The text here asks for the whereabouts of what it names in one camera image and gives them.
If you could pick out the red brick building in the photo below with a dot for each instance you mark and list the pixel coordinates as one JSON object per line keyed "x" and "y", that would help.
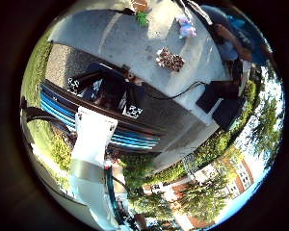
{"x": 239, "y": 174}

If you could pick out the leopard print plush toy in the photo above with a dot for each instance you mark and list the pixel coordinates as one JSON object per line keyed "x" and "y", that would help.
{"x": 170, "y": 60}

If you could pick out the orange pineapple plush toy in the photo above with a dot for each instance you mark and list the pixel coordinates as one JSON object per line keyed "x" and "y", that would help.
{"x": 140, "y": 8}

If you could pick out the pink and blue unicorn plush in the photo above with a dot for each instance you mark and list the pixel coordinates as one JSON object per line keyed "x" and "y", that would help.
{"x": 187, "y": 29}

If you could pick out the person in dark clothes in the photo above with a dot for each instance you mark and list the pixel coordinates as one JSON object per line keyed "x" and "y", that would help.
{"x": 229, "y": 45}

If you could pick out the black box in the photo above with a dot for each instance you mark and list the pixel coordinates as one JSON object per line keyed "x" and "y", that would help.
{"x": 229, "y": 114}
{"x": 212, "y": 96}

